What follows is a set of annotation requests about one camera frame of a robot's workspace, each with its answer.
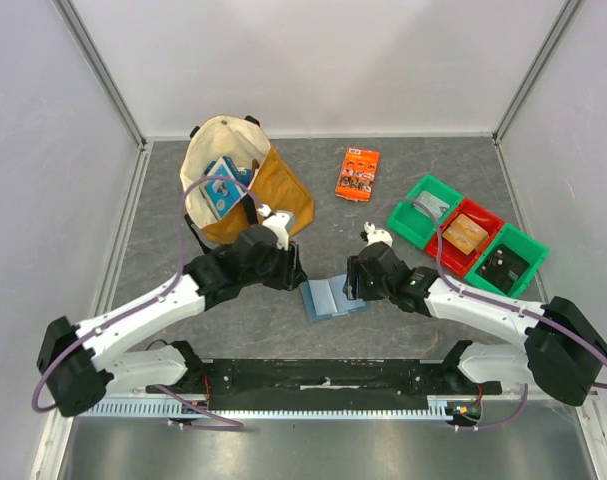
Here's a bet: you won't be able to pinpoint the blue card holder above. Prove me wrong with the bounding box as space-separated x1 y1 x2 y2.
300 274 367 322

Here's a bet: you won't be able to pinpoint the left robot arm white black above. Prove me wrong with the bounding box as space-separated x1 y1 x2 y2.
32 225 306 417

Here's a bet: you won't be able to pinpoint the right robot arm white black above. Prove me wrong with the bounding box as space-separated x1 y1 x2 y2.
344 242 607 407

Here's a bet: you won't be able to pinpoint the silver cards in bin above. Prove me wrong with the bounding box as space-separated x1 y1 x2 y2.
417 190 450 219

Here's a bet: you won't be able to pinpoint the gold cards in bin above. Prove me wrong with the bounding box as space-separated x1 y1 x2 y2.
443 214 489 255

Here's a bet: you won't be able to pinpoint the black cards in bin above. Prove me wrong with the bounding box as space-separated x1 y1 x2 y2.
476 244 530 294

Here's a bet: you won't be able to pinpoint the green bin far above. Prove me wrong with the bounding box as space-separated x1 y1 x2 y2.
387 174 463 250

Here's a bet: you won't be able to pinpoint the green bin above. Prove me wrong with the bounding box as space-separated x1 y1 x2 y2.
387 174 463 250
464 224 549 298

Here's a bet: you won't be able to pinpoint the tan tote bag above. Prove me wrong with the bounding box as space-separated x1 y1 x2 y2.
179 115 315 244

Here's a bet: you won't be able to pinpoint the blue box in bag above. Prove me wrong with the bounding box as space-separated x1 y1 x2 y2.
200 156 252 220

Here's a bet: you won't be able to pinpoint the orange screw box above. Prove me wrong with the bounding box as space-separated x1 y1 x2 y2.
335 147 380 202

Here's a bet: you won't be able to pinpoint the red bin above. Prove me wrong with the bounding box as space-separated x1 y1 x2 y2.
440 198 505 278

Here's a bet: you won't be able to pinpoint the green bin near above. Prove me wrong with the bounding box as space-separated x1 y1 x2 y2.
464 224 549 298

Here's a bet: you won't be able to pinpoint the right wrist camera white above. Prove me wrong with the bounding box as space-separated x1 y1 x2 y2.
360 222 393 247

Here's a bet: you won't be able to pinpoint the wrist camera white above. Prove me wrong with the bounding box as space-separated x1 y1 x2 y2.
257 204 296 250
360 222 393 247

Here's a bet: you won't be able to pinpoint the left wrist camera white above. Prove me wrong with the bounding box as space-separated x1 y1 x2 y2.
257 204 296 250

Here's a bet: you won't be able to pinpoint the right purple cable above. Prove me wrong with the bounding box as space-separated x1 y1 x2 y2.
370 198 607 432

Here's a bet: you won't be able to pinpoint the slotted cable duct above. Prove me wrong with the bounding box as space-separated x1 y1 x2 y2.
83 391 452 421

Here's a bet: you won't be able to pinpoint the left aluminium frame post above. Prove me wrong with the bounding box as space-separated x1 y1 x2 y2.
53 0 147 149

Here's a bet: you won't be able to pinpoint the aluminium frame post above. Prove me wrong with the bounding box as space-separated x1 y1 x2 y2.
53 0 147 149
492 0 584 147

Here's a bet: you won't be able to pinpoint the right aluminium frame post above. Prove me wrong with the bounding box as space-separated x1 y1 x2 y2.
492 0 584 147

